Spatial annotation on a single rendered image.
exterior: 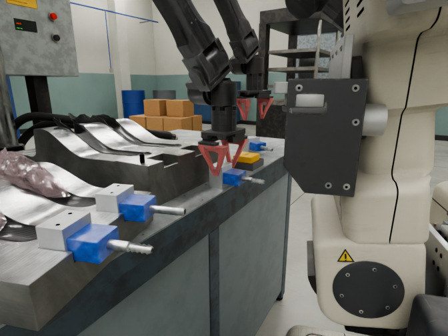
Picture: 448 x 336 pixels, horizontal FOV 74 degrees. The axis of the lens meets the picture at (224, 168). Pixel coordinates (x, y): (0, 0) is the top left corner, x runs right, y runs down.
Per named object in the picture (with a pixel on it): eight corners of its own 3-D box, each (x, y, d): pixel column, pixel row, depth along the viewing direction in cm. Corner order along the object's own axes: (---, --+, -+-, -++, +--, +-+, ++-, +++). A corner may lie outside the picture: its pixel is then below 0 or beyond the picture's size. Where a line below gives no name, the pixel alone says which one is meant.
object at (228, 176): (268, 190, 69) (269, 168, 68) (259, 197, 65) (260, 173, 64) (219, 181, 76) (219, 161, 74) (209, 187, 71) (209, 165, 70)
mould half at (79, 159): (219, 176, 80) (219, 125, 76) (151, 210, 58) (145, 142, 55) (96, 155, 104) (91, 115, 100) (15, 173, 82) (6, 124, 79)
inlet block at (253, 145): (277, 157, 101) (278, 141, 99) (266, 159, 98) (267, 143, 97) (253, 150, 111) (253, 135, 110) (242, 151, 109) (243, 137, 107)
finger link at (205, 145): (197, 176, 68) (196, 135, 65) (214, 168, 74) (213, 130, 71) (223, 181, 64) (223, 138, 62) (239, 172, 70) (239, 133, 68)
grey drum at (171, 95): (177, 123, 809) (176, 90, 785) (177, 126, 753) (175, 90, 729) (155, 123, 803) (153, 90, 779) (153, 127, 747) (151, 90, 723)
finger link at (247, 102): (233, 119, 104) (233, 92, 102) (250, 118, 108) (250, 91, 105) (245, 121, 99) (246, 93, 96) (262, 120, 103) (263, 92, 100)
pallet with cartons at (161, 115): (204, 137, 602) (203, 99, 582) (181, 144, 531) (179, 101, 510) (156, 133, 652) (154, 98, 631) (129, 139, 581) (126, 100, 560)
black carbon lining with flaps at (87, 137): (186, 153, 76) (185, 115, 73) (140, 167, 63) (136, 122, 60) (96, 140, 93) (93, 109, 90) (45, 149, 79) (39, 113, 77)
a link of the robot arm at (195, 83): (195, 70, 58) (222, 45, 61) (163, 71, 66) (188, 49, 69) (222, 117, 65) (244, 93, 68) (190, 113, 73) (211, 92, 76)
